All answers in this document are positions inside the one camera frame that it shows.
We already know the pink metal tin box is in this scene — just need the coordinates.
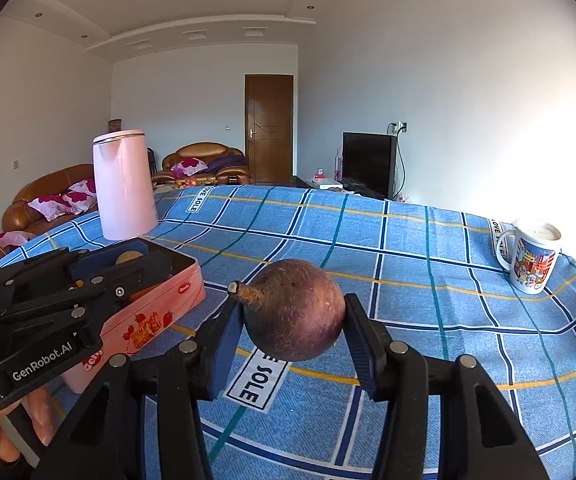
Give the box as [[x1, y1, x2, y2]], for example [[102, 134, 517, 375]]
[[61, 238, 206, 393]]

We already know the tv power cable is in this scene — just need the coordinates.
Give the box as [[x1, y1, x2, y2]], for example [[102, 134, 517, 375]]
[[386, 121, 409, 201]]

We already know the person's left hand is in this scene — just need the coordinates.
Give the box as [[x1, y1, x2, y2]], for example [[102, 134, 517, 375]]
[[0, 383, 62, 463]]

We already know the black television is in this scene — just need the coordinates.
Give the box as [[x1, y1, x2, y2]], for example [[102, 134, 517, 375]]
[[341, 132, 398, 200]]

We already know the pink electric kettle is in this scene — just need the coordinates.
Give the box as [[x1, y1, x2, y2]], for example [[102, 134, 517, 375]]
[[93, 130, 159, 240]]

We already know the brown leather armchair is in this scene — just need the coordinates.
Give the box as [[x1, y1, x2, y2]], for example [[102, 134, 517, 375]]
[[151, 142, 251, 188]]

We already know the red white floral cushion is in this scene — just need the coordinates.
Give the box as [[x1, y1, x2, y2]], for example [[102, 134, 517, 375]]
[[28, 179, 97, 221]]

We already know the white printed mug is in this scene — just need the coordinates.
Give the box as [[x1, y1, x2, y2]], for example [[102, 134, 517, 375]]
[[494, 222, 561, 295]]

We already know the small yellow-green fruit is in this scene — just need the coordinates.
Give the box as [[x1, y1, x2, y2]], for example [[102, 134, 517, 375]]
[[116, 250, 144, 266]]

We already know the dark brown room door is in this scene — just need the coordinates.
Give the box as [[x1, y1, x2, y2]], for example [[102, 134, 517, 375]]
[[245, 74, 294, 184]]

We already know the white box on stand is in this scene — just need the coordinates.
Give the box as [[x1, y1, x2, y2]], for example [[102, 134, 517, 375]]
[[310, 176, 343, 190]]

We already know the purple round fruit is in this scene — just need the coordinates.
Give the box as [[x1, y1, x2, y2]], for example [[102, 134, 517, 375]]
[[228, 259, 346, 362]]

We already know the brown leather sofa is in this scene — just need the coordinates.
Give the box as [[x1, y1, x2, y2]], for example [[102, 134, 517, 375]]
[[0, 164, 97, 258]]

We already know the blue plaid tablecloth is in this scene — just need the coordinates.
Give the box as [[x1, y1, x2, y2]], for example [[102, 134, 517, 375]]
[[0, 184, 576, 480]]

